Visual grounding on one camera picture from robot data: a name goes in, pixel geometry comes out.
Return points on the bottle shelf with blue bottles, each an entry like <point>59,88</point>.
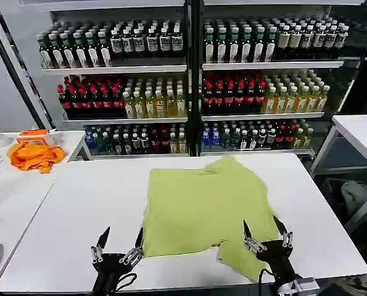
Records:
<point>269,83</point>

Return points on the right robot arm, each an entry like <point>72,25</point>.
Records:
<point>300,286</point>

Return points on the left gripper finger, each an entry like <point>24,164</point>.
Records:
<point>101,243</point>
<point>138,243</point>

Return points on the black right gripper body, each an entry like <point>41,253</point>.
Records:
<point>277,256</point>

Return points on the black upright pole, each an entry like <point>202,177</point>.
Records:
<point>195,77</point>

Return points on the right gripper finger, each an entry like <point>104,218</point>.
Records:
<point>249,235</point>
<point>285,235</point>

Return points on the grey cloth bundle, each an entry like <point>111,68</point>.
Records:
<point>354,194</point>

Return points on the white side table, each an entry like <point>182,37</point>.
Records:
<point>75,145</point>

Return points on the bottle shelf with cola bottles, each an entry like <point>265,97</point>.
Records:
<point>118,83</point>

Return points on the orange box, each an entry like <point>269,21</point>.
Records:
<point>32,137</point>

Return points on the black slanted pole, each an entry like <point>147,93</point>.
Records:
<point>19,71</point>

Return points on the orange cloth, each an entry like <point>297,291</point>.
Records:
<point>35,155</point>

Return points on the light green shirt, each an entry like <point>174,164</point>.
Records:
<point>201,209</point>

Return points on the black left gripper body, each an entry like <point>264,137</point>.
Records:
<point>109,268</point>

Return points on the white table with grey legs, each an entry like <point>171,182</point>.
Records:
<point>356,135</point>

